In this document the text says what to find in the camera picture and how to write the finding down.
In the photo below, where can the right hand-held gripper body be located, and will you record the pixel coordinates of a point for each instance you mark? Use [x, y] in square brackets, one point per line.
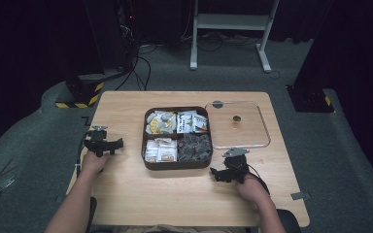
[236, 166]

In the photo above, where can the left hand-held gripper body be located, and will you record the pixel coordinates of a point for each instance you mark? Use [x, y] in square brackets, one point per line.
[97, 142]

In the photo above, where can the person's left hand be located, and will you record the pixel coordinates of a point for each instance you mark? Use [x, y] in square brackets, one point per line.
[94, 164]

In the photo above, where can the person's right hand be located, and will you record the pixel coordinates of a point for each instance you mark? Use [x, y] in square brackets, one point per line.
[252, 191]

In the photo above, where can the pile of dark wrapped candies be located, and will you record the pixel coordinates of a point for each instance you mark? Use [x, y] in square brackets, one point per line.
[194, 148]

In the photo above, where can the brown divided snack box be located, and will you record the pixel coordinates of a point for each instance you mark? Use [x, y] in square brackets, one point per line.
[176, 166]

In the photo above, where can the clear plastic lid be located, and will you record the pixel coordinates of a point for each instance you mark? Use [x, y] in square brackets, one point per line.
[252, 129]

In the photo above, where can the white orange snack packets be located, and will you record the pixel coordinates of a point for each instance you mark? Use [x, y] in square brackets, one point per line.
[161, 150]

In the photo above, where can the pile of white yellow packets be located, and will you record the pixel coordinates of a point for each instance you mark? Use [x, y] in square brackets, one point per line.
[160, 123]

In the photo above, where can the black column with striped base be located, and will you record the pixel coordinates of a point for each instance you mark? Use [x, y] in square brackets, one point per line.
[81, 93]

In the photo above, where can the white printed snack packets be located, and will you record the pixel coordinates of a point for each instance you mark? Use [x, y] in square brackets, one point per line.
[191, 123]

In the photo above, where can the person's beige clothing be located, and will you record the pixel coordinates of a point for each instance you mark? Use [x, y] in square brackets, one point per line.
[175, 229]

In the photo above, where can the white metal stand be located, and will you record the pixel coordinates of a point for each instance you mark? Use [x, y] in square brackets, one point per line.
[233, 22]

